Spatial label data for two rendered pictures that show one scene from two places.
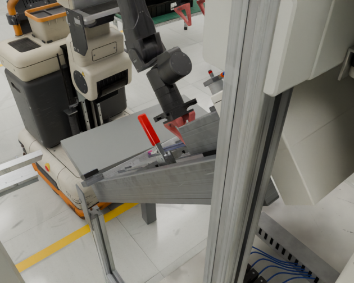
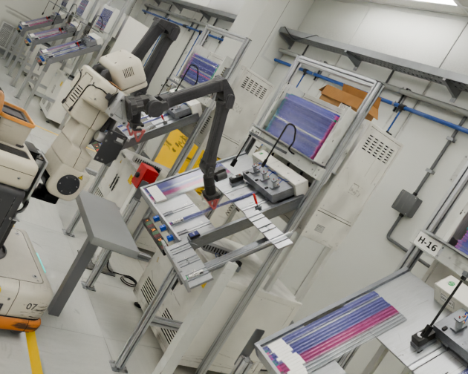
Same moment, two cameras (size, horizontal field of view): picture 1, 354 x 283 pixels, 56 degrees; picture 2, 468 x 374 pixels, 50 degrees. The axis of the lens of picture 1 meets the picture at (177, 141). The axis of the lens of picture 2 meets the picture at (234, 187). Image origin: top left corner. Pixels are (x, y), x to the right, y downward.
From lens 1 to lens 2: 2.66 m
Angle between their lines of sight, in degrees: 83
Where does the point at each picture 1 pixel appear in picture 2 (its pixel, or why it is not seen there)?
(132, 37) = (213, 162)
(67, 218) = (5, 344)
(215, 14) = (321, 174)
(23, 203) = not seen: outside the picture
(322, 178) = not seen: hidden behind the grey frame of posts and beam
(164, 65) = (222, 174)
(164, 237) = (76, 318)
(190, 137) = (275, 197)
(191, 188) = (282, 210)
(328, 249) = not seen: hidden behind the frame
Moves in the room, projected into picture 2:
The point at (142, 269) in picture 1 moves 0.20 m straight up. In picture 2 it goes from (96, 342) to (114, 311)
